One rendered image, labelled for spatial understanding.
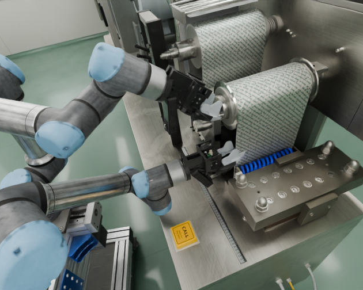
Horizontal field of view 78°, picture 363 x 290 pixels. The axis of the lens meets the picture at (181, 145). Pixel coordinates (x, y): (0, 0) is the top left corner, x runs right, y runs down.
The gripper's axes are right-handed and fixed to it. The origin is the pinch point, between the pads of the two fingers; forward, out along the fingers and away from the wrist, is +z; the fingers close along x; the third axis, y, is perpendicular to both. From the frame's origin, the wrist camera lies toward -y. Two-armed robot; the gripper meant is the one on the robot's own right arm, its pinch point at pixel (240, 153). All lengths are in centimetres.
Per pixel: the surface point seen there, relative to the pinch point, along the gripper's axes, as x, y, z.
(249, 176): -5.7, -6.1, 0.2
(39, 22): 556, -56, -154
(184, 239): -12.0, -16.6, -26.2
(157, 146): 36.0, -19.1, -23.1
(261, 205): -17.3, -3.2, -3.4
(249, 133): -0.2, 7.9, 2.2
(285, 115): -0.2, 10.1, 14.4
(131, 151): 137, -109, -44
